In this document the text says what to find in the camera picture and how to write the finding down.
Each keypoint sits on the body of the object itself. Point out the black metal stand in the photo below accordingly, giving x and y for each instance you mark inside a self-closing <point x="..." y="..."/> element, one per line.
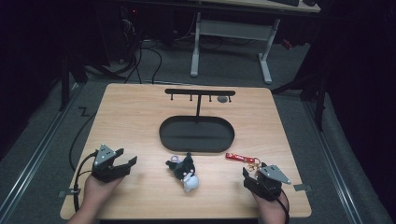
<point x="319" y="102"/>
<point x="67" y="81"/>

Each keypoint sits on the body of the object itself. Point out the person's right hand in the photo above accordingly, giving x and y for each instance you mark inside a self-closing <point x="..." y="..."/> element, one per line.
<point x="271" y="211"/>

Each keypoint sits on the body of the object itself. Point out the grey tape strip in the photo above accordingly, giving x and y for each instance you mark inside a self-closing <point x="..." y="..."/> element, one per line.
<point x="70" y="192"/>
<point x="302" y="187"/>

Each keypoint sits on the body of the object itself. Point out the person's left hand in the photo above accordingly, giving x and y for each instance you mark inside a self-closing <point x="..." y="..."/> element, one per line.
<point x="99" y="191"/>

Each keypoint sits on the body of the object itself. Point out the black keyboard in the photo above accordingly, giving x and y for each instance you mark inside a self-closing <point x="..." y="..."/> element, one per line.
<point x="285" y="2"/>

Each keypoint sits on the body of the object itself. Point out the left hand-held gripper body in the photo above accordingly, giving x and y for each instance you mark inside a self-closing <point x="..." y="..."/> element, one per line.
<point x="104" y="168"/>

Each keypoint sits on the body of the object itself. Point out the metal floor rail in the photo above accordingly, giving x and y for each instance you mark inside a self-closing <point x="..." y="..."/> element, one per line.
<point x="337" y="168"/>
<point x="34" y="158"/>

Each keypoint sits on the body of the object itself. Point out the black key rack with tray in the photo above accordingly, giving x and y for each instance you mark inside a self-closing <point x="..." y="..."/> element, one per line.
<point x="196" y="135"/>

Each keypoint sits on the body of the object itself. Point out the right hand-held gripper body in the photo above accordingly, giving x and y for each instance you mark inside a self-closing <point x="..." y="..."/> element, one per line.
<point x="269" y="183"/>

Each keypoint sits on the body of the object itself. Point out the grey round table grommet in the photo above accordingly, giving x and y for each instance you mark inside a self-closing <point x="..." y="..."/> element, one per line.
<point x="222" y="99"/>

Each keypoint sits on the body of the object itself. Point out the black computer mouse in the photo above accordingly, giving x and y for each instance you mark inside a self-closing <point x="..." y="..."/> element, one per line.
<point x="309" y="2"/>

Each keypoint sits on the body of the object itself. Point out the black computer tower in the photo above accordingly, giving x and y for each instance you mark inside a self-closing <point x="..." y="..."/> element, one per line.
<point x="129" y="18"/>

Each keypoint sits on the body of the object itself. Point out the white frame wooden desk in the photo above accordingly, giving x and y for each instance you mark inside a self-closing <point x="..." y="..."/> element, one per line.
<point x="233" y="29"/>

